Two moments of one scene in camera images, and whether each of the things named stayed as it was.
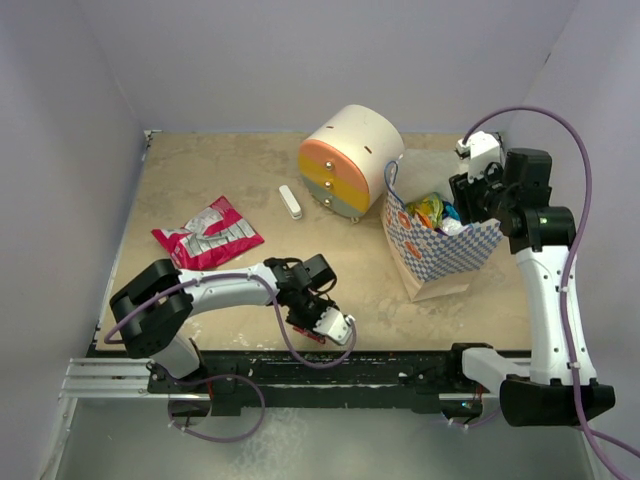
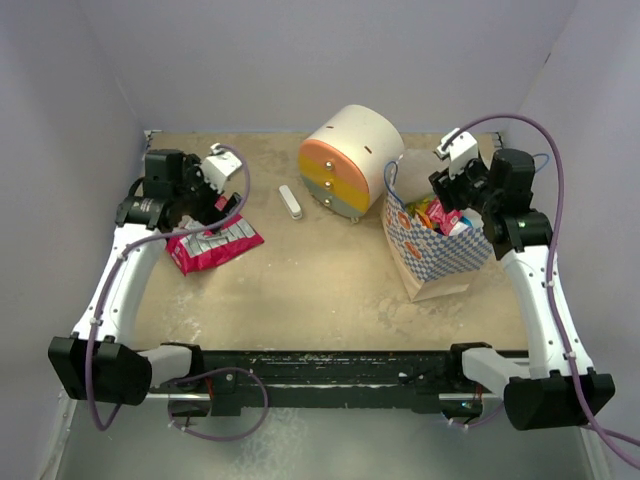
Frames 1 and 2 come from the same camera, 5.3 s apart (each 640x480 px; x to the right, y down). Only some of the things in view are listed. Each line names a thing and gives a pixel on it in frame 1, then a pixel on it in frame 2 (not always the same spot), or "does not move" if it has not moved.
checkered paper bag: [431, 264] does not move
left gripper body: [306, 311] -> [204, 195]
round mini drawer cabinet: [342, 162] does not move
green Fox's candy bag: [431, 204] does not move
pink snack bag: [217, 234] does not move
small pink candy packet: [319, 338] -> [436, 213]
